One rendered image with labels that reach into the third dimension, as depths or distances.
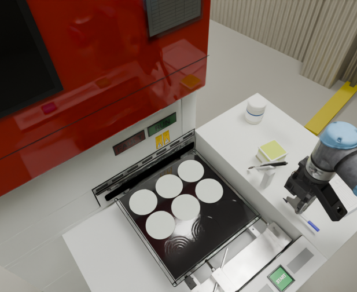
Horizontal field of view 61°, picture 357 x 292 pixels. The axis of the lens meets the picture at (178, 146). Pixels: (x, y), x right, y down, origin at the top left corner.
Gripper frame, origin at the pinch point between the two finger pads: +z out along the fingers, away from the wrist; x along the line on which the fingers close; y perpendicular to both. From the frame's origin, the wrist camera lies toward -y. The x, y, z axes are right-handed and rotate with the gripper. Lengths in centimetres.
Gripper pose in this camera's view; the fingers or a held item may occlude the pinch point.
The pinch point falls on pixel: (301, 211)
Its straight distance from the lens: 103.1
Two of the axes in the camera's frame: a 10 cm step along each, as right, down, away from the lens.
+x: -8.0, 4.5, -3.8
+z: -0.1, 6.4, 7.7
